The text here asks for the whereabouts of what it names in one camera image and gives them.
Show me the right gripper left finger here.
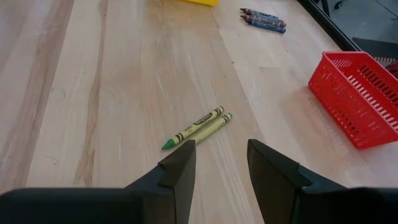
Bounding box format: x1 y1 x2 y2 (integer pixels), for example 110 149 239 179
124 139 197 224

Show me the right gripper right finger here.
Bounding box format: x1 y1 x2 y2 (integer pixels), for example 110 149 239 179
248 139 348 224

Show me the green crayon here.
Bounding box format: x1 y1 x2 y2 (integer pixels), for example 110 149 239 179
160 105 225 151

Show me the yellow crayon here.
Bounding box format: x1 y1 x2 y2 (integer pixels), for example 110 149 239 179
192 112 233 144

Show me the red plastic basket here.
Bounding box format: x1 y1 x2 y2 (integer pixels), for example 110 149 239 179
307 51 398 150

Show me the yellow plastic basket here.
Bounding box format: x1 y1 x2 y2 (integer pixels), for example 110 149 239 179
178 0 220 7

